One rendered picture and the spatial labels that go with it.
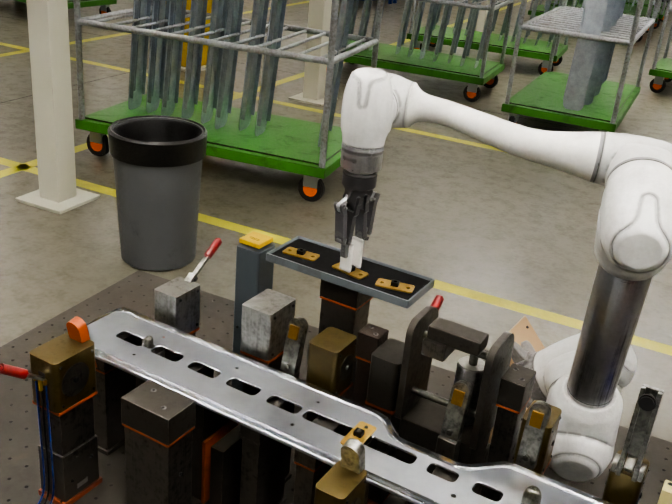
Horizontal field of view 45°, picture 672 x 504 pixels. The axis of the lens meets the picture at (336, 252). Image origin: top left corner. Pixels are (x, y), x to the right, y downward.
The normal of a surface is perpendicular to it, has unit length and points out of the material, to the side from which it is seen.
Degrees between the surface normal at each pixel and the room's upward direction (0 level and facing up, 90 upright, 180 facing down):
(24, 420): 0
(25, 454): 0
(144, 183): 93
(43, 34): 90
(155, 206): 93
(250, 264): 90
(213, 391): 0
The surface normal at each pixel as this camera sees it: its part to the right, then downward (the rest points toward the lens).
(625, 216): -0.58, -0.49
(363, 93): -0.27, 0.22
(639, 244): -0.29, 0.54
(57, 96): 0.89, 0.26
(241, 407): 0.08, -0.91
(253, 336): -0.51, 0.32
